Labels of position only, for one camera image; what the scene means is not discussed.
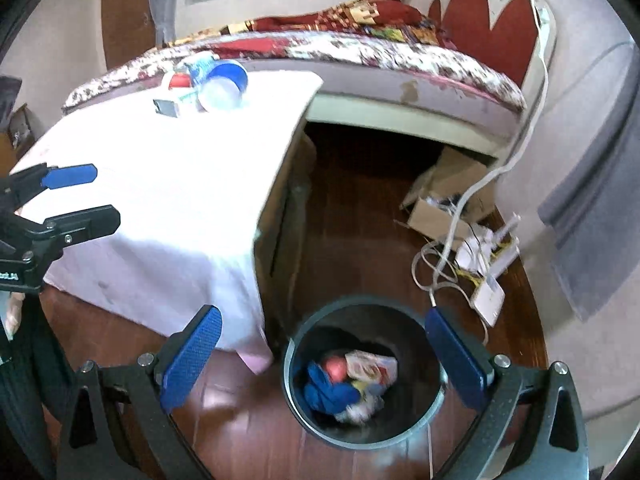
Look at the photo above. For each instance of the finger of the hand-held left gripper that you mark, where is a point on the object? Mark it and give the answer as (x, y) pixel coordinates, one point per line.
(90, 220)
(70, 176)

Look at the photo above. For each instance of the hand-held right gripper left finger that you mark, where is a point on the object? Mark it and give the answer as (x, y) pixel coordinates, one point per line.
(192, 355)

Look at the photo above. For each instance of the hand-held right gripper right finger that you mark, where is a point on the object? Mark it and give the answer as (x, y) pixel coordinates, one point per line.
(455, 355)

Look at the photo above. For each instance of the yellow cloth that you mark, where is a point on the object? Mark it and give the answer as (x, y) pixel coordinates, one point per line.
(360, 387)

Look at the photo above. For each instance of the white tissue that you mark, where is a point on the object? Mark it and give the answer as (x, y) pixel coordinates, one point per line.
(360, 410)

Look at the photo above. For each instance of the black trash bin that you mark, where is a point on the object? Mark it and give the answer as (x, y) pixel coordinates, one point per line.
(300, 410)

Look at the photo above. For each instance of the green and white box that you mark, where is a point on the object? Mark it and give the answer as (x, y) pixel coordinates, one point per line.
(175, 102)

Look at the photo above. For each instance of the blue cloth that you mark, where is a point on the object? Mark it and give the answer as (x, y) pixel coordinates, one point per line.
(325, 387)

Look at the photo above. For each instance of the red paper cup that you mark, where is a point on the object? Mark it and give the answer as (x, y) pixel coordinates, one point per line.
(179, 81)

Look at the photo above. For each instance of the blue patterned white cup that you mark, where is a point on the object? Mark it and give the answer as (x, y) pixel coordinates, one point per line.
(197, 67)

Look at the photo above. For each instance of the blue paper cup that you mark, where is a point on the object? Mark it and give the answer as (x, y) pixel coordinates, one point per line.
(225, 87)

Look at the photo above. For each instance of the flat white router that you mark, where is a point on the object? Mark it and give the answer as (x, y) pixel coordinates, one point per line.
(489, 300)

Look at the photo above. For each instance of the table with white cloth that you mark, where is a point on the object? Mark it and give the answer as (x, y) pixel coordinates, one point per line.
(175, 200)

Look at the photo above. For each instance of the white router with antennas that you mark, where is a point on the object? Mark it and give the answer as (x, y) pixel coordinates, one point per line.
(482, 250)

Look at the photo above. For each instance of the cardboard box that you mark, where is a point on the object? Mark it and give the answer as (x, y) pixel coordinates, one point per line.
(440, 200)

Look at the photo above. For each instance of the brown wooden door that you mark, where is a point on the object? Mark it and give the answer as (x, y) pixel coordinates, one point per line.
(125, 15)

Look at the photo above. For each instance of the grey window curtain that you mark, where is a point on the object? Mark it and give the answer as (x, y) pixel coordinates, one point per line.
(161, 5)

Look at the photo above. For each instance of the long grey patterned curtain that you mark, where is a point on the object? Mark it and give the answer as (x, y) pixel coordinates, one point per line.
(600, 220)

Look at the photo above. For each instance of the grey mattress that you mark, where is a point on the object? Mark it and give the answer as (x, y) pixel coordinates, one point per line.
(380, 85)

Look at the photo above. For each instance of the red printed blanket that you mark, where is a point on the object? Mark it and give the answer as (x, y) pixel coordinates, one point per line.
(320, 17)

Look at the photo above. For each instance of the floral bed sheet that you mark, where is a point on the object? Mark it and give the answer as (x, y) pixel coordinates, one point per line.
(400, 60)

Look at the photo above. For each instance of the red and cream headboard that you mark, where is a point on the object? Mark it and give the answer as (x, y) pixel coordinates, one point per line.
(490, 35)

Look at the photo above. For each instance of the cream bed frame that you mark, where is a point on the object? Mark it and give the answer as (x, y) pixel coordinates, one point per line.
(400, 127)

